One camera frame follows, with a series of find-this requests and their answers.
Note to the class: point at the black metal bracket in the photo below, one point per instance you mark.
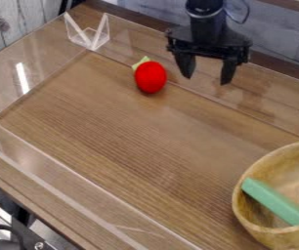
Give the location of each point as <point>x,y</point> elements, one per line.
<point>34,242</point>

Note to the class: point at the clear acrylic tray walls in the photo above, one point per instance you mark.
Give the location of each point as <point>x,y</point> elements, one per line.
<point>126,170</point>

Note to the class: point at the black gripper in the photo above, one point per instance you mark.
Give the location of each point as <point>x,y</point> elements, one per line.
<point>222,45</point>

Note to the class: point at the clear acrylic corner bracket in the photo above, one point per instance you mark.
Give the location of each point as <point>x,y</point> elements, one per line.
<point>90,38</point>

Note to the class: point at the brown wooden bowl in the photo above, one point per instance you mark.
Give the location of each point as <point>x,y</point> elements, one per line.
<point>278,170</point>

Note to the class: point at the red plush strawberry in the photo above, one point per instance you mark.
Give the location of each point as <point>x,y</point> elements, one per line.
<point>150,75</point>

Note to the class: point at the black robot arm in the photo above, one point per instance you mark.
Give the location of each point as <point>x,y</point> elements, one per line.
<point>207,15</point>

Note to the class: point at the green rectangular stick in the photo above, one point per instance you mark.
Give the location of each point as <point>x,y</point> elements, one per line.
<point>282,206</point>

